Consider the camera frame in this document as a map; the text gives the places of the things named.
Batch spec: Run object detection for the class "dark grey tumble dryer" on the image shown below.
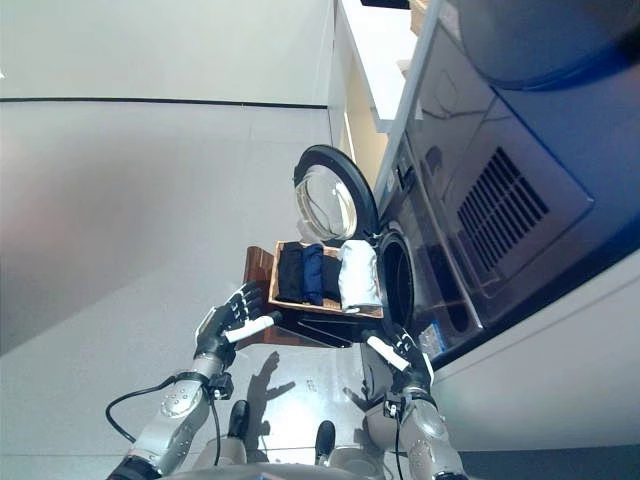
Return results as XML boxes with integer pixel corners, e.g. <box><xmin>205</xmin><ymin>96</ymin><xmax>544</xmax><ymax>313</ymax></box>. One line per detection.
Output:
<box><xmin>402</xmin><ymin>0</ymin><xmax>640</xmax><ymax>331</ymax></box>

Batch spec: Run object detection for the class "dark grey washing machine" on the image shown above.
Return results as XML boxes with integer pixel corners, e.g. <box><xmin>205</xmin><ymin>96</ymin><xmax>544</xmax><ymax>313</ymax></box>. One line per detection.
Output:
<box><xmin>359</xmin><ymin>134</ymin><xmax>486</xmax><ymax>401</ymax></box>

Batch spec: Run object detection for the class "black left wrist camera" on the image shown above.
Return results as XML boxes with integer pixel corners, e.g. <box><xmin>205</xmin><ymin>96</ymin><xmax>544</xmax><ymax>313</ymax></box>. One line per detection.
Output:
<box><xmin>208</xmin><ymin>372</ymin><xmax>235</xmax><ymax>401</ymax></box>

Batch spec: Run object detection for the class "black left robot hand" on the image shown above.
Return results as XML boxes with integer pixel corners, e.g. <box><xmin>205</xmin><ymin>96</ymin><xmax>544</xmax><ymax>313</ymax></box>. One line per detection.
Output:
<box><xmin>194</xmin><ymin>281</ymin><xmax>284</xmax><ymax>364</ymax></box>

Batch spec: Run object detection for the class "energy label sticker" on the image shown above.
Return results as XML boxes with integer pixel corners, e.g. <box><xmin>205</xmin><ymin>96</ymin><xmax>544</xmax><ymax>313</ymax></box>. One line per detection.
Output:
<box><xmin>418</xmin><ymin>323</ymin><xmax>447</xmax><ymax>357</ymax></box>

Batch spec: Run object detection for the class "white counter cabinet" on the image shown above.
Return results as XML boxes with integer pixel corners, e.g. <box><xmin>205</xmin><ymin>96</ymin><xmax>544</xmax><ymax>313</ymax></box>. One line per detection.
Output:
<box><xmin>327</xmin><ymin>0</ymin><xmax>419</xmax><ymax>166</ymax></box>

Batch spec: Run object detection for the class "round washing machine door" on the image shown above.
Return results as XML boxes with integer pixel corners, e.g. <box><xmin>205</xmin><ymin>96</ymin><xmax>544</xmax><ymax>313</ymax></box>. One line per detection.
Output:
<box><xmin>290</xmin><ymin>144</ymin><xmax>380</xmax><ymax>246</ymax></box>

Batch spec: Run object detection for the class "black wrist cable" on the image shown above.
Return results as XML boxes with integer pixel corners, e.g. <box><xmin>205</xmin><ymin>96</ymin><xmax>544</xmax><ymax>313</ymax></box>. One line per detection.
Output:
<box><xmin>104</xmin><ymin>373</ymin><xmax>224</xmax><ymax>480</ymax></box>
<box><xmin>392</xmin><ymin>407</ymin><xmax>409</xmax><ymax>469</ymax></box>

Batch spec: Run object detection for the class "blue garment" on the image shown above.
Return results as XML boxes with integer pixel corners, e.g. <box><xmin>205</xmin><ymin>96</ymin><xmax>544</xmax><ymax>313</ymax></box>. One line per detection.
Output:
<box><xmin>302</xmin><ymin>244</ymin><xmax>326</xmax><ymax>305</ymax></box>

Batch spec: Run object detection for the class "small beige woven basket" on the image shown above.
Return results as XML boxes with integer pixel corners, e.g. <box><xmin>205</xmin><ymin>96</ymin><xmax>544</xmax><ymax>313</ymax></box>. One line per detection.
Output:
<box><xmin>408</xmin><ymin>0</ymin><xmax>431</xmax><ymax>31</ymax></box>

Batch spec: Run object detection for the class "small black garment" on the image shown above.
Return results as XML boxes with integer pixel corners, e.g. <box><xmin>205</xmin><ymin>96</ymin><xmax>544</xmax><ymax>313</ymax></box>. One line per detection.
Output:
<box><xmin>322</xmin><ymin>254</ymin><xmax>346</xmax><ymax>301</ymax></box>

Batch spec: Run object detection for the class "grey robot torso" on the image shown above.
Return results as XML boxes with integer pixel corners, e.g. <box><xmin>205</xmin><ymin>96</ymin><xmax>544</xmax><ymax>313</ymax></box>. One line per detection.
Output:
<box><xmin>172</xmin><ymin>432</ymin><xmax>401</xmax><ymax>480</ymax></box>

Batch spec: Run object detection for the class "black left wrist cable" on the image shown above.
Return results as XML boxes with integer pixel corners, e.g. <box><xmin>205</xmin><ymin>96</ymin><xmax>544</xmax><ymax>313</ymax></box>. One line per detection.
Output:
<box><xmin>104</xmin><ymin>373</ymin><xmax>224</xmax><ymax>480</ymax></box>

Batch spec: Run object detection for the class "large black garment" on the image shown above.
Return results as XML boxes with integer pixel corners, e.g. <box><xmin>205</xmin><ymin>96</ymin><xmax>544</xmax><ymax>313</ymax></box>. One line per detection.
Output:
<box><xmin>277</xmin><ymin>248</ymin><xmax>306</xmax><ymax>304</ymax></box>

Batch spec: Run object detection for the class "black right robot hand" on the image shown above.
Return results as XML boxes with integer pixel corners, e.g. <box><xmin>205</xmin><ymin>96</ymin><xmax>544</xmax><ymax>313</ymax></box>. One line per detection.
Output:
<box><xmin>360</xmin><ymin>324</ymin><xmax>435</xmax><ymax>396</ymax></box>

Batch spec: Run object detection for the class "black left robot foot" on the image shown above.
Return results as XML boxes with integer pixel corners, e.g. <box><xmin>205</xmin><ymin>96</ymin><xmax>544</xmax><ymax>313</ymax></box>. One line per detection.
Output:
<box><xmin>228</xmin><ymin>399</ymin><xmax>250</xmax><ymax>441</ymax></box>

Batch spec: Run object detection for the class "black right robot foot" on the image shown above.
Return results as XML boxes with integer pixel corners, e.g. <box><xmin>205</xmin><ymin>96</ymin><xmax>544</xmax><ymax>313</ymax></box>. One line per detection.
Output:
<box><xmin>314</xmin><ymin>419</ymin><xmax>337</xmax><ymax>466</ymax></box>

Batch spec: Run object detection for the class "white garment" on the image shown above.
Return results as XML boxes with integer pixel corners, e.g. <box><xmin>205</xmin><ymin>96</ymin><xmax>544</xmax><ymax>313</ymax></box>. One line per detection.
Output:
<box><xmin>338</xmin><ymin>240</ymin><xmax>380</xmax><ymax>310</ymax></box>

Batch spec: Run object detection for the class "tall white appliance cabinet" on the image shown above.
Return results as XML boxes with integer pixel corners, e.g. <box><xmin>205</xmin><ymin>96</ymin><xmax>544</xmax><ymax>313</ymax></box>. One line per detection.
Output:
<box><xmin>372</xmin><ymin>0</ymin><xmax>640</xmax><ymax>454</ymax></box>

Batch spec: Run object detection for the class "rectangular wicker laundry basket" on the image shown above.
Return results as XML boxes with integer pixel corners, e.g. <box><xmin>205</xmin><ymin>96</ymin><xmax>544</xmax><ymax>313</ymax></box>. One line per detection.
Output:
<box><xmin>268</xmin><ymin>240</ymin><xmax>385</xmax><ymax>320</ymax></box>

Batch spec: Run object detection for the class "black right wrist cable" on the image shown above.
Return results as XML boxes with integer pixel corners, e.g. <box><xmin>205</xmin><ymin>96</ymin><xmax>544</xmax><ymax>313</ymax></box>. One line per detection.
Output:
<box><xmin>392</xmin><ymin>407</ymin><xmax>409</xmax><ymax>469</ymax></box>

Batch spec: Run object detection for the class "black robot foot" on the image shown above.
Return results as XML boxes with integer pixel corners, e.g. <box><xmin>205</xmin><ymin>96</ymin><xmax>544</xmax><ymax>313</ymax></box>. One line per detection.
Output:
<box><xmin>314</xmin><ymin>419</ymin><xmax>337</xmax><ymax>466</ymax></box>
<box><xmin>228</xmin><ymin>399</ymin><xmax>250</xmax><ymax>441</ymax></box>

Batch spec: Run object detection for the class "glossy brown wooden table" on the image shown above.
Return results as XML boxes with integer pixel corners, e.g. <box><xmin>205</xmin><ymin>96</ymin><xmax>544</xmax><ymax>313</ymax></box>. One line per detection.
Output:
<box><xmin>219</xmin><ymin>244</ymin><xmax>371</xmax><ymax>351</ymax></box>

